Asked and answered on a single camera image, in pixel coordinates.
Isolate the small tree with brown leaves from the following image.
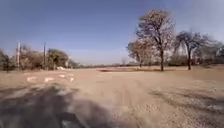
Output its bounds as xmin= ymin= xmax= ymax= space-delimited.
xmin=126 ymin=39 xmax=155 ymax=69

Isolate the tall tree with brown leaves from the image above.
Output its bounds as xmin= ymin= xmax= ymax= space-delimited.
xmin=135 ymin=9 xmax=176 ymax=72

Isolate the dark pole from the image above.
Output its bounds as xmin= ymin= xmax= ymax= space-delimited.
xmin=43 ymin=41 xmax=47 ymax=70

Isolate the dark bare tree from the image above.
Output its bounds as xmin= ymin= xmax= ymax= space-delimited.
xmin=174 ymin=30 xmax=209 ymax=71

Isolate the row of trees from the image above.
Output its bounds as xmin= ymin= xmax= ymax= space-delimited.
xmin=0 ymin=44 xmax=81 ymax=72

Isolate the pale pole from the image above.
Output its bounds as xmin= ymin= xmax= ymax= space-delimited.
xmin=16 ymin=41 xmax=22 ymax=71

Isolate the clump of trees and bushes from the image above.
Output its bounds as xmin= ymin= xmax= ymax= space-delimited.
xmin=199 ymin=39 xmax=224 ymax=66

